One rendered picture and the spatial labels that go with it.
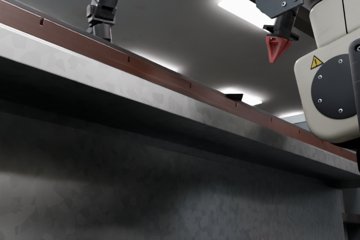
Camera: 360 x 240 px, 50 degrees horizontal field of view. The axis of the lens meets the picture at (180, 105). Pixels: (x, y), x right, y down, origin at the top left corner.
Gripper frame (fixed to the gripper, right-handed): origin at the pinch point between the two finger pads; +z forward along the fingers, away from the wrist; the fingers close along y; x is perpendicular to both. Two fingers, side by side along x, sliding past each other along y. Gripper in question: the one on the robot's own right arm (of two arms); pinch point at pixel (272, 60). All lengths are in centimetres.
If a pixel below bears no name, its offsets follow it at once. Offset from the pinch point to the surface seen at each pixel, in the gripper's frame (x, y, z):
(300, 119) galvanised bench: -32, -70, 13
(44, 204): 28, 69, 36
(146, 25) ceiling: -486, -245, -72
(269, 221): 22.4, 10.7, 40.1
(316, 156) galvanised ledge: 32.0, 16.0, 21.5
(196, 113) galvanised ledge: 36, 55, 19
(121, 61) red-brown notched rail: 11, 54, 14
